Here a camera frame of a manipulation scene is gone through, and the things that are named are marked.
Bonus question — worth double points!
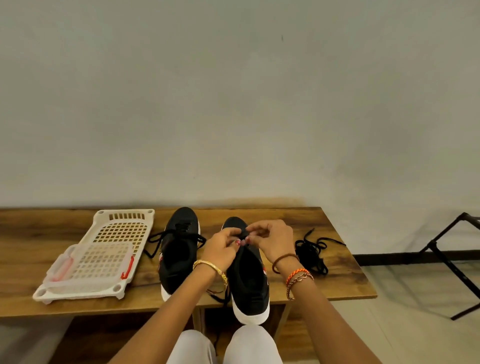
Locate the person's right hand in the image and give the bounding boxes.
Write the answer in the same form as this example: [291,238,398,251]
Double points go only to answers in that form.
[244,218,300,272]

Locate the person's left hand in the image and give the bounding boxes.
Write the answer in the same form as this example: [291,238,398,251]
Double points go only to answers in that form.
[199,226,246,276]

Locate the black shoelace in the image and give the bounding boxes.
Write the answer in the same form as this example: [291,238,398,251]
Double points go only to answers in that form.
[294,228,349,278]
[294,238,331,278]

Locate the black sneaker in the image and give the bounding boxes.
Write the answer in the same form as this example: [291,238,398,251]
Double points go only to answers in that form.
[156,206,203,304]
[219,216,272,327]

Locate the person's right forearm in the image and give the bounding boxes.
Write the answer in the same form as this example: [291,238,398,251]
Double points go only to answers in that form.
[279,258,383,364]

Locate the person's left forearm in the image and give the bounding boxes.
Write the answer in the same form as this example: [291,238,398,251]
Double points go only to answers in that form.
[108,262,228,364]

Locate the white plastic lattice basket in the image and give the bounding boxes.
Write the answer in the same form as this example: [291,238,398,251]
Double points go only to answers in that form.
[31,207,157,306]

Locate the black tripod stand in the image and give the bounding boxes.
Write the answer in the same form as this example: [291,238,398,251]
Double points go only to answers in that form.
[419,211,480,322]

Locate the gold bracelet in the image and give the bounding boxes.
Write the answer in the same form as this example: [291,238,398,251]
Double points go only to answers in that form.
[191,258,231,294]

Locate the orange braided bracelet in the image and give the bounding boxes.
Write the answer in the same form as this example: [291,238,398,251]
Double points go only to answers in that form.
[283,267,317,302]

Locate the clear container with red handles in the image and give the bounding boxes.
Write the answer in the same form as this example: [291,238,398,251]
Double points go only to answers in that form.
[42,240,138,294]

